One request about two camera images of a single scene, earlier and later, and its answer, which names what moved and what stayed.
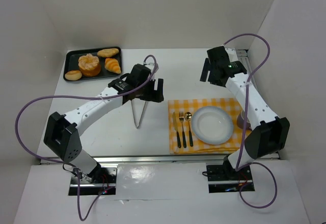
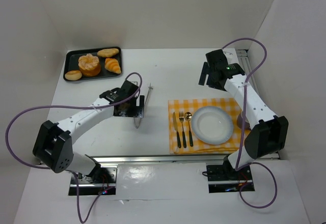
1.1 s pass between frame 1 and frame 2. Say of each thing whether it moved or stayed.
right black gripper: stayed
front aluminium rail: stayed
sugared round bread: stayed
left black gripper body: moved
